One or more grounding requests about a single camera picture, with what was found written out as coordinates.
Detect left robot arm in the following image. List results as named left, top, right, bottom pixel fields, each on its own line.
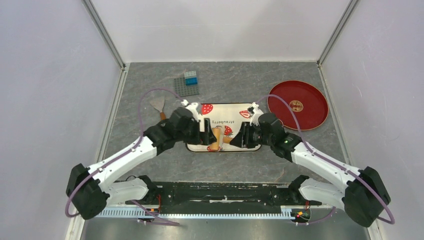
left=65, top=104, right=217, bottom=220

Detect blue grey lego bricks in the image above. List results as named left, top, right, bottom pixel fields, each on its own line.
left=184, top=70, right=198, bottom=86

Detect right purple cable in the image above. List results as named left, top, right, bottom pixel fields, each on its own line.
left=255, top=94, right=396, bottom=227

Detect metal scraper wooden handle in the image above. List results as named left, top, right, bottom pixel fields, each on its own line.
left=149, top=96, right=167, bottom=121

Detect grey lego baseplate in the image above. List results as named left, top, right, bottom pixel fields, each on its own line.
left=173, top=77, right=200, bottom=97

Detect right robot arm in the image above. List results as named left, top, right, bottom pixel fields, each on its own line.
left=229, top=113, right=391, bottom=227

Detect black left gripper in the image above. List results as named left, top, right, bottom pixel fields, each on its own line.
left=175, top=117, right=216, bottom=145

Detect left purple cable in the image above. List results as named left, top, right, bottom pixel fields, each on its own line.
left=64, top=88, right=186, bottom=227

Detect strawberry print enamel tray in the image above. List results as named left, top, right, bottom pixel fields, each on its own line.
left=186, top=103, right=261, bottom=153

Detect wooden dough roller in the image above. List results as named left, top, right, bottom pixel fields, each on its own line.
left=206, top=125, right=233, bottom=152

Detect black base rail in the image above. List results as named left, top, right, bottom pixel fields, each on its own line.
left=137, top=181, right=321, bottom=214

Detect red round plate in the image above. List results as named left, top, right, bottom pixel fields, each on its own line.
left=267, top=80, right=330, bottom=131

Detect purple cable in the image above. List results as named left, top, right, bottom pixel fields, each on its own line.
left=255, top=94, right=396, bottom=227
left=64, top=88, right=186, bottom=227

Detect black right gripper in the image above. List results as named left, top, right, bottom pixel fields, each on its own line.
left=230, top=122, right=274, bottom=149

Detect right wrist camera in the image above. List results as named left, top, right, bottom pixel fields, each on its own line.
left=247, top=102, right=264, bottom=126

